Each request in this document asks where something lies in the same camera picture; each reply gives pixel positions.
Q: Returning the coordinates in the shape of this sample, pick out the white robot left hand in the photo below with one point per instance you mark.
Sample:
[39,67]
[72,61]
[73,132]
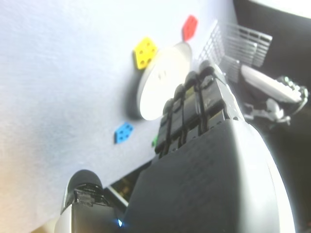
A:
[194,182]

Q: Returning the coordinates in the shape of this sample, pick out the white ceramic bowl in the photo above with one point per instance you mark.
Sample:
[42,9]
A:
[165,80]

